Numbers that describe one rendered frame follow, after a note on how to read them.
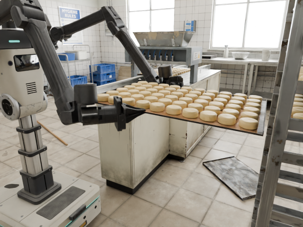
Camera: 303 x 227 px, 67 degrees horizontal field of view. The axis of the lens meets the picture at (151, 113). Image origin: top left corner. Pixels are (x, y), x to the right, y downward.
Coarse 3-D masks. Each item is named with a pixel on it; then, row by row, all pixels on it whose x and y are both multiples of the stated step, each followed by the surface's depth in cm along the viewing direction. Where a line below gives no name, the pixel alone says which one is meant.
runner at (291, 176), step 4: (260, 168) 103; (264, 168) 102; (260, 172) 102; (264, 172) 102; (280, 172) 99; (284, 172) 98; (288, 172) 98; (292, 172) 97; (280, 176) 99; (284, 176) 99; (288, 176) 98; (292, 176) 97; (296, 176) 97; (300, 176) 96; (288, 180) 96; (292, 180) 96; (296, 180) 96; (300, 180) 96
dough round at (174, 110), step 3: (168, 105) 75; (171, 105) 75; (174, 105) 76; (177, 105) 76; (168, 108) 73; (171, 108) 73; (174, 108) 73; (177, 108) 73; (180, 108) 73; (168, 111) 73; (171, 111) 72; (174, 111) 72; (177, 111) 72; (180, 111) 73; (171, 114) 73; (174, 114) 72; (177, 114) 73
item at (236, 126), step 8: (184, 96) 95; (232, 96) 98; (112, 104) 81; (208, 104) 85; (152, 112) 74; (160, 112) 75; (240, 112) 77; (192, 120) 68; (200, 120) 69; (216, 120) 69; (240, 128) 63
